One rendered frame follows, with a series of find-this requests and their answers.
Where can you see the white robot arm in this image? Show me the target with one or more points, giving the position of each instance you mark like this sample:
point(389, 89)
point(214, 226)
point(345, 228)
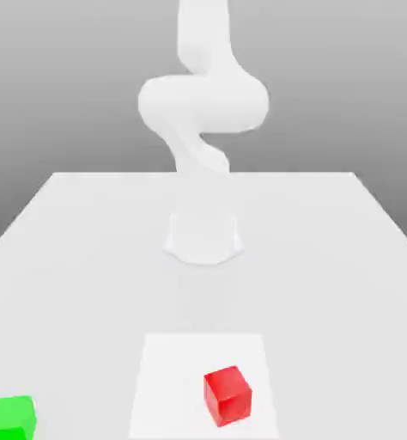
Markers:
point(203, 103)

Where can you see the small green cube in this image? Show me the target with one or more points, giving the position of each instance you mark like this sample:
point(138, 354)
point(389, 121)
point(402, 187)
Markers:
point(9, 416)

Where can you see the small red cube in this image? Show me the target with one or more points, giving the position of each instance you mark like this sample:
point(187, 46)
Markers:
point(228, 395)

